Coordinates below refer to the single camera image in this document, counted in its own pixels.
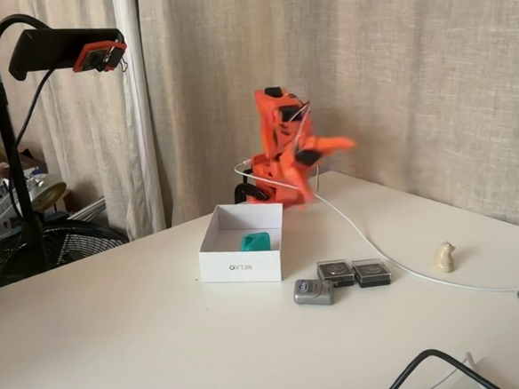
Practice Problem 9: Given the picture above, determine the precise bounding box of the green rounded cube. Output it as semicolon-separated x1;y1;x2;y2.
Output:
237;230;274;254

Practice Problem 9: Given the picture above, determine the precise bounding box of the beige linen curtain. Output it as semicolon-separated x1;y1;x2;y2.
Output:
137;0;519;261

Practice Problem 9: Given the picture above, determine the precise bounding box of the grey metal tin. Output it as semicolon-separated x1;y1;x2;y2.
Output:
291;276;338;309

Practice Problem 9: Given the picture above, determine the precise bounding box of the cream animal figurine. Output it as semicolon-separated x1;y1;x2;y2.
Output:
431;240;460;276

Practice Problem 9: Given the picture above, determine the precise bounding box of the gold lamp shade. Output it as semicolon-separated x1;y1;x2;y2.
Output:
27;179;69;210

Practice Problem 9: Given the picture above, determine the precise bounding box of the black gooseneck stand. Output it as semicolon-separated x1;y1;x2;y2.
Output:
0;12;70;279

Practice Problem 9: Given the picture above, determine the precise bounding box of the black case with red coin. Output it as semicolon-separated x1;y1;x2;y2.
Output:
316;258;357;290

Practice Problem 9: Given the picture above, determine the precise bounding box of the orange camera module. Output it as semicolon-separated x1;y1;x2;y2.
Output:
70;40;130;76

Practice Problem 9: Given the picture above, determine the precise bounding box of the black power cable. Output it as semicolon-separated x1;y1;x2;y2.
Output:
376;343;507;389

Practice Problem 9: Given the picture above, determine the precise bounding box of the black camera holder bar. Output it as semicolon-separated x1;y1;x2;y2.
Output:
5;22;128;83

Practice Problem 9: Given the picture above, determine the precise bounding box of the black camera cable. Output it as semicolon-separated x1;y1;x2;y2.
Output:
0;67;71;299

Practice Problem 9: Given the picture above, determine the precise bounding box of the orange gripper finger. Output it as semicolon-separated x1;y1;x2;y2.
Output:
317;132;351;148
320;139;358;156

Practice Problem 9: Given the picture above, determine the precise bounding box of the black floor fan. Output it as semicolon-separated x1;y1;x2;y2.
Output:
0;213;133;288

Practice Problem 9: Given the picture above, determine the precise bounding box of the thin robot servo wire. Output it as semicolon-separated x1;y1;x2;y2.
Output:
289;99;325;195

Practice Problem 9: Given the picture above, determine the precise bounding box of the white cardboard box bin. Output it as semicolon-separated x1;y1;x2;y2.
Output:
195;200;290;288

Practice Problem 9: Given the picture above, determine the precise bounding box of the camera on black stand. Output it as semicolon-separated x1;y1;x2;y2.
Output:
0;0;169;250

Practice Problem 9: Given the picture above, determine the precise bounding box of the black case with clear lid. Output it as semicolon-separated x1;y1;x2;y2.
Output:
350;257;395;290

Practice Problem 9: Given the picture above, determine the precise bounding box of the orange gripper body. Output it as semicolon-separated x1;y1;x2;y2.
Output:
289;133;331;169

